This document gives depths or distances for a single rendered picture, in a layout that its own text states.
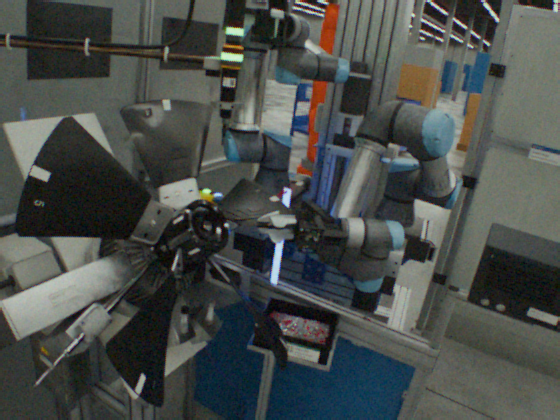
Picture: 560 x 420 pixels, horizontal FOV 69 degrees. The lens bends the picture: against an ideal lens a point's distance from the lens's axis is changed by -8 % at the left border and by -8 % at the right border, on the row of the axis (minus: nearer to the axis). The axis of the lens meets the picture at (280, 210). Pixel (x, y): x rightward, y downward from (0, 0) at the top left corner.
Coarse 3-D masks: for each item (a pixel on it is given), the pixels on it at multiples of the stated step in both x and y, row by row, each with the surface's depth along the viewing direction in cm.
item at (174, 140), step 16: (128, 112) 101; (160, 112) 103; (176, 112) 104; (192, 112) 106; (208, 112) 108; (128, 128) 100; (144, 128) 101; (160, 128) 101; (176, 128) 102; (192, 128) 103; (208, 128) 105; (144, 144) 99; (160, 144) 100; (176, 144) 100; (192, 144) 101; (144, 160) 98; (160, 160) 98; (176, 160) 98; (192, 160) 99; (160, 176) 97; (176, 176) 97; (192, 176) 97
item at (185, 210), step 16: (192, 208) 89; (208, 208) 93; (176, 224) 88; (192, 224) 88; (224, 224) 94; (160, 240) 93; (176, 240) 88; (192, 240) 86; (208, 240) 89; (224, 240) 92; (160, 256) 91; (192, 256) 89; (208, 256) 91
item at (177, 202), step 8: (176, 184) 97; (184, 184) 97; (192, 184) 97; (160, 192) 96; (168, 192) 96; (184, 192) 96; (192, 192) 96; (160, 200) 96; (168, 200) 96; (176, 200) 96; (184, 200) 96; (176, 208) 95
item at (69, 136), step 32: (64, 128) 73; (64, 160) 73; (96, 160) 77; (32, 192) 71; (64, 192) 74; (96, 192) 78; (128, 192) 82; (32, 224) 72; (64, 224) 76; (96, 224) 80; (128, 224) 84
